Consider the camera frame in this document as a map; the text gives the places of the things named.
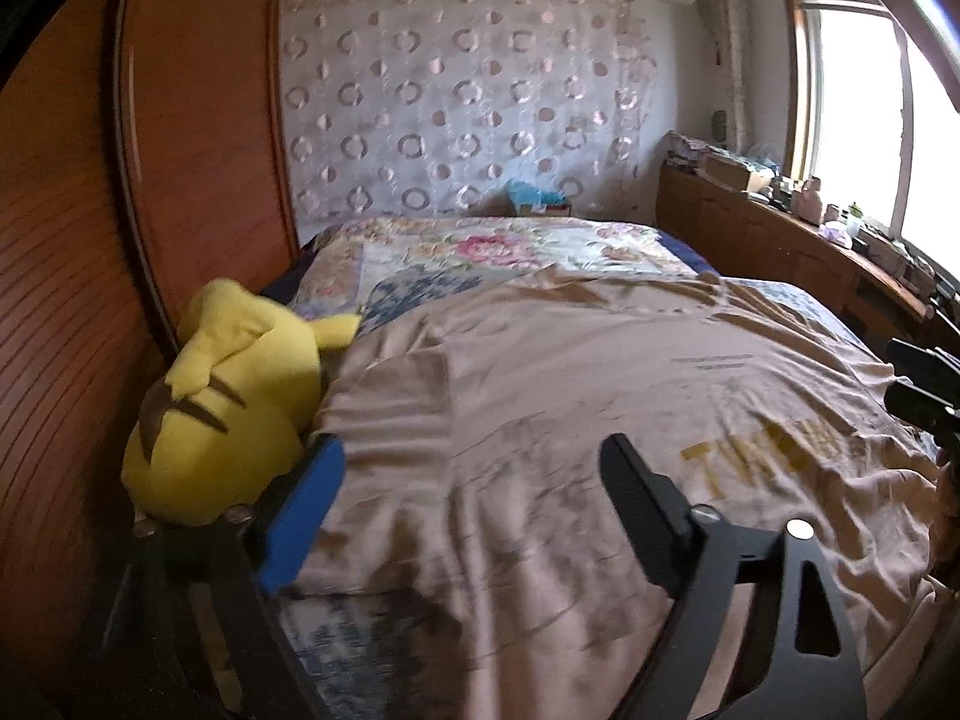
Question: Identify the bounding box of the beige printed t-shirt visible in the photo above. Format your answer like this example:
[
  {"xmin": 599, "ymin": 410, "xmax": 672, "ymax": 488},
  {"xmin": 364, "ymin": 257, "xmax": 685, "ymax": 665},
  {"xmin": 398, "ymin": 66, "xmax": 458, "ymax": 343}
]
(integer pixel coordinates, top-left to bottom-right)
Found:
[{"xmin": 288, "ymin": 265, "xmax": 944, "ymax": 720}]

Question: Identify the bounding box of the yellow plush toy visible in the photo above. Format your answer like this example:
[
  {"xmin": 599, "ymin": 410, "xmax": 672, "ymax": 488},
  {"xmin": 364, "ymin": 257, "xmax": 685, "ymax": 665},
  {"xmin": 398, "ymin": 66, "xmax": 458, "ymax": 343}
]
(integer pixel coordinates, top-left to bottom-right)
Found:
[{"xmin": 121, "ymin": 278, "xmax": 361, "ymax": 527}]

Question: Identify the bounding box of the blue floral bedspread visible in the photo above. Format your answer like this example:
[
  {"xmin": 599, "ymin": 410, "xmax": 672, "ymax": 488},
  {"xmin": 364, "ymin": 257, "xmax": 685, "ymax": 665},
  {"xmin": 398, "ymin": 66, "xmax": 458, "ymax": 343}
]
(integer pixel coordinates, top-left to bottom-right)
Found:
[{"xmin": 262, "ymin": 214, "xmax": 902, "ymax": 720}]

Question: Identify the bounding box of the pink ceramic figurine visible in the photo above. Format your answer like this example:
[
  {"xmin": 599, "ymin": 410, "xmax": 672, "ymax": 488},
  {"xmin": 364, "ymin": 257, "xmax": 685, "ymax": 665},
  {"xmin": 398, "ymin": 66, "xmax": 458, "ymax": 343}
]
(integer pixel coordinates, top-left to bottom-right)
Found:
[{"xmin": 791, "ymin": 176, "xmax": 823, "ymax": 226}]

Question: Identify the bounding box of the long wooden sideboard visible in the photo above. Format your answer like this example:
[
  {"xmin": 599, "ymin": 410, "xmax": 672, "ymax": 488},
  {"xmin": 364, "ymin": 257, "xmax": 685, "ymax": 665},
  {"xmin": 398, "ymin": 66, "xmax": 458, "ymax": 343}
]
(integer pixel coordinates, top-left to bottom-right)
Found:
[{"xmin": 656, "ymin": 164, "xmax": 958, "ymax": 353}]

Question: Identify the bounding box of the cardboard box on sideboard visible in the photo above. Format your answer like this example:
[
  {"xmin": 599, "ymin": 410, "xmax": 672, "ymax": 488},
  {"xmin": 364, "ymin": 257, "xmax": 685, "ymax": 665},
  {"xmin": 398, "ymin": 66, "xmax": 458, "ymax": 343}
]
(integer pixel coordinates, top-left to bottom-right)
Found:
[{"xmin": 698, "ymin": 153, "xmax": 775, "ymax": 193}]

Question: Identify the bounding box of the teal item in box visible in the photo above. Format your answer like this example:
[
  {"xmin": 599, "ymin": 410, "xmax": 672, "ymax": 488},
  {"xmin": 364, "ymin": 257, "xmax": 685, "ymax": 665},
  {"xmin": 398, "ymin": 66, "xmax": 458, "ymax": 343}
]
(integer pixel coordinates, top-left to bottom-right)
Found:
[{"xmin": 506, "ymin": 179, "xmax": 571, "ymax": 216}]

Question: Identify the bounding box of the wooden sliding wardrobe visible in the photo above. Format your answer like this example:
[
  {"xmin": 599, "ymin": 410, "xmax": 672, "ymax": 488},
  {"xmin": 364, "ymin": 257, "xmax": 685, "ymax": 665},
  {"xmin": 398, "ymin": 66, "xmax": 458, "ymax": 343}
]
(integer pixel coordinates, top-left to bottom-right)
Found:
[{"xmin": 2, "ymin": 0, "xmax": 298, "ymax": 697}]

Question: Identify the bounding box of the sheer circle-patterned curtain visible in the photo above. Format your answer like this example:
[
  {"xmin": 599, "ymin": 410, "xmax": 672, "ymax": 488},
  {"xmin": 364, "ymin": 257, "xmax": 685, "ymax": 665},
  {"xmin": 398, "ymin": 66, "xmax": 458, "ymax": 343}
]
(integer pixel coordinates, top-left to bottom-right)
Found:
[{"xmin": 280, "ymin": 0, "xmax": 656, "ymax": 229}]

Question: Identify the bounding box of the tied beige window curtain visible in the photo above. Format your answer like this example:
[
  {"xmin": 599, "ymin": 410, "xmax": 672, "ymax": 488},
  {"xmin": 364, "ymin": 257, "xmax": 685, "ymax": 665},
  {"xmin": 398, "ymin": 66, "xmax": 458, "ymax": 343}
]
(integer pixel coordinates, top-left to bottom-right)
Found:
[{"xmin": 708, "ymin": 0, "xmax": 752, "ymax": 153}]

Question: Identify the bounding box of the window with wooden frame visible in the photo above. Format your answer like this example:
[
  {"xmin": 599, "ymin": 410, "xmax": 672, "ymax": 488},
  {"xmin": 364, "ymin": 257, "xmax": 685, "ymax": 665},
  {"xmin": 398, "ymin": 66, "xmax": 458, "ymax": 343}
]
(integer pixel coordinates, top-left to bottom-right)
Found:
[{"xmin": 786, "ymin": 0, "xmax": 958, "ymax": 277}]

